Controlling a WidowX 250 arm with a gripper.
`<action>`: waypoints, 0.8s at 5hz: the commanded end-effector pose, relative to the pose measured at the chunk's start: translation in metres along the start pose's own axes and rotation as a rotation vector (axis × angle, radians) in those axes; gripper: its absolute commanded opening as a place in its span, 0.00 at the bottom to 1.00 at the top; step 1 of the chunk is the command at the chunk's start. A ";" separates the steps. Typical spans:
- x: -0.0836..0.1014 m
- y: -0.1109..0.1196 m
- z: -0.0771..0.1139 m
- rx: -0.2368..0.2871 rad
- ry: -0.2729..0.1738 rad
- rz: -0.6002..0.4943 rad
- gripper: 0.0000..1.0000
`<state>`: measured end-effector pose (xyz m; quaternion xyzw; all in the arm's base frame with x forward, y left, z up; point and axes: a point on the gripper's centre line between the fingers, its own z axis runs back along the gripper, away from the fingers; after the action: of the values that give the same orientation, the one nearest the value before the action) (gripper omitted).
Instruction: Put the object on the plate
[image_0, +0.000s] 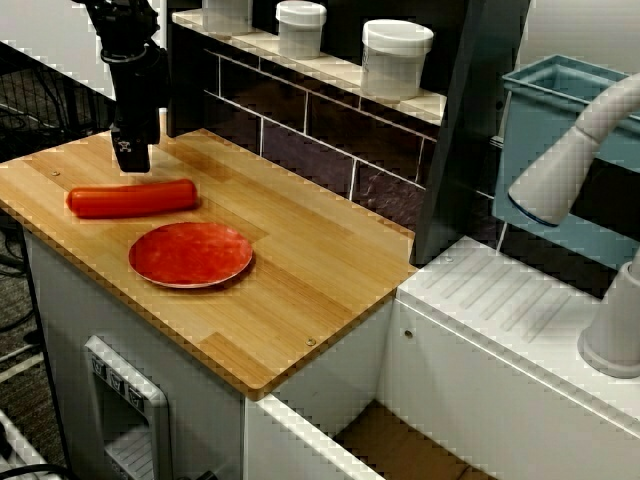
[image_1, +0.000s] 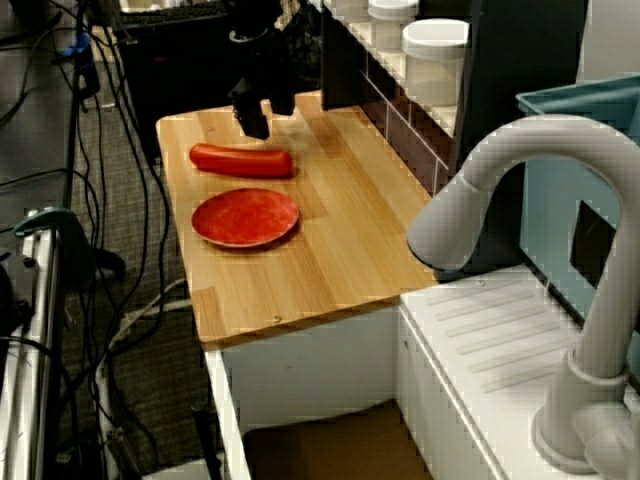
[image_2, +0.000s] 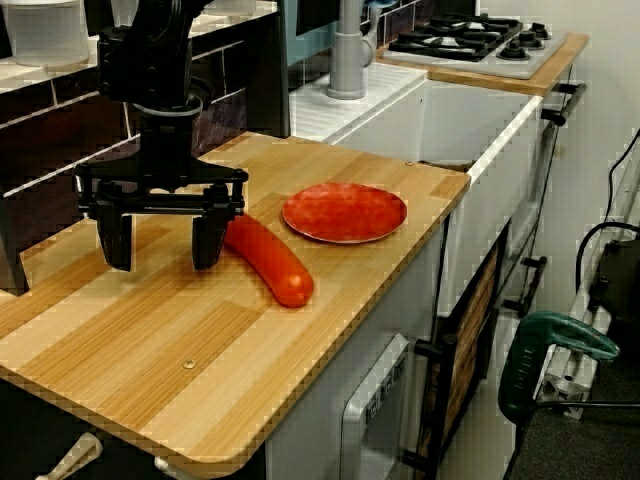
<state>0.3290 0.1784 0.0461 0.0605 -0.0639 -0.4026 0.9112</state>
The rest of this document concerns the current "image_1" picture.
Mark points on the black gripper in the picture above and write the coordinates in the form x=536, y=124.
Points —
x=272, y=75

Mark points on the red toy sausage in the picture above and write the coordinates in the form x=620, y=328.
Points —
x=240, y=161

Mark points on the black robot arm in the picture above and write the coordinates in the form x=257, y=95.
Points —
x=272, y=20

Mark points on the red round plate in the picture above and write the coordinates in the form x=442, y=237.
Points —
x=245, y=217

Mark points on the black shelf side panel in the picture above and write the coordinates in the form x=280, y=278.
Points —
x=342, y=55

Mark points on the black computer case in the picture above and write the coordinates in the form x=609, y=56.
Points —
x=175, y=75

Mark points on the white kitchen shelf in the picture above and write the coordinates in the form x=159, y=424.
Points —
x=370, y=40

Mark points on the dark tile backsplash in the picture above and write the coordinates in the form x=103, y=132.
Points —
x=400, y=125

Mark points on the black keyboard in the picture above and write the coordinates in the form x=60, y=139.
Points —
x=165, y=16

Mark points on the white plastic jar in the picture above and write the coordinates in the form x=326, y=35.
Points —
x=392, y=22
x=434, y=60

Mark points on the blue tape piece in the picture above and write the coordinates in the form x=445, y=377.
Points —
x=77, y=45

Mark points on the tall black kitchen panel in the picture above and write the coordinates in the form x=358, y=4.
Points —
x=505, y=75

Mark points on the white toy kitchen cabinet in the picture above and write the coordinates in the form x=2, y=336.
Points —
x=350, y=370

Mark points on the teal plastic bin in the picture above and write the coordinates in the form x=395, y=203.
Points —
x=555, y=210

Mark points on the white toy faucet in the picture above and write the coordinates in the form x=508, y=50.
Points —
x=595, y=310

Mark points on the aluminium frame rail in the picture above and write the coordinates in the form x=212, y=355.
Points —
x=42, y=350

